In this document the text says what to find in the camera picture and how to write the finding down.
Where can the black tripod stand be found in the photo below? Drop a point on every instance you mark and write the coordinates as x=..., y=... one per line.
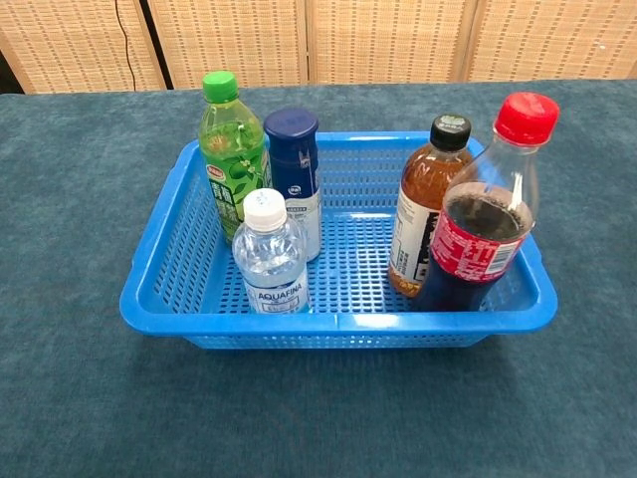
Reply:
x=155, y=45

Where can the green tea bottle green cap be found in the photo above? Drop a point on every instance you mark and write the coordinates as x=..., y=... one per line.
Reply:
x=229, y=164

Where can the bamboo folding screen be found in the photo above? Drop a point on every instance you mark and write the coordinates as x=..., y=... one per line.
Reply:
x=358, y=40

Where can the white bottle with navy cap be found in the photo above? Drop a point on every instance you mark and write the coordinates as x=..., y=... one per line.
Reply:
x=293, y=164

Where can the blue plastic basket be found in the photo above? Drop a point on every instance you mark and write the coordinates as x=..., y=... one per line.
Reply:
x=348, y=323

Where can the clear Aquafina water bottle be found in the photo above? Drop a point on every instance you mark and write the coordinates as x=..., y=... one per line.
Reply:
x=271, y=259

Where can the brown tea bottle black cap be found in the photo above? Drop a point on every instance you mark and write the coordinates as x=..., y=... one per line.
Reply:
x=423, y=199

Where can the cola bottle with red cap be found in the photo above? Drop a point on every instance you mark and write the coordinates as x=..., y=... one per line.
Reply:
x=478, y=249

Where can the teal table cloth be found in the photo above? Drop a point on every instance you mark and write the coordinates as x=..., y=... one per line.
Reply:
x=318, y=408

